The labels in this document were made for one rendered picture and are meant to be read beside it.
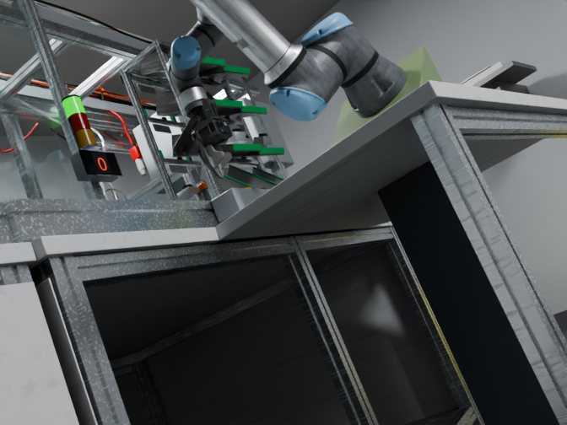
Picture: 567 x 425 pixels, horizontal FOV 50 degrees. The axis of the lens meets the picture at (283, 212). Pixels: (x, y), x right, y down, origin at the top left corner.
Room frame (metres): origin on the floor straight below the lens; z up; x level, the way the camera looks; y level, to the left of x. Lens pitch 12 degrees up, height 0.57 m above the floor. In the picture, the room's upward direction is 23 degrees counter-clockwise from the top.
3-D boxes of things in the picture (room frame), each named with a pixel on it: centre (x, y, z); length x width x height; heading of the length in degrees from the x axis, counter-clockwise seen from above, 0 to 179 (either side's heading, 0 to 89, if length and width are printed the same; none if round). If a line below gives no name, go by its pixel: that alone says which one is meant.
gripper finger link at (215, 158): (1.55, 0.11, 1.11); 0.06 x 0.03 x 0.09; 63
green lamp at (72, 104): (1.51, 0.41, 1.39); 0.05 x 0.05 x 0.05
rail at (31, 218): (1.31, 0.21, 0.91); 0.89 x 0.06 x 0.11; 152
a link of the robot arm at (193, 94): (1.56, 0.10, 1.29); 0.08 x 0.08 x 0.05
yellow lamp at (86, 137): (1.51, 0.41, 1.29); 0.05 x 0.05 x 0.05
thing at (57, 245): (1.83, 0.61, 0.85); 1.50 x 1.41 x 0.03; 152
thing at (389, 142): (1.44, -0.29, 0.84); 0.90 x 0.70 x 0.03; 141
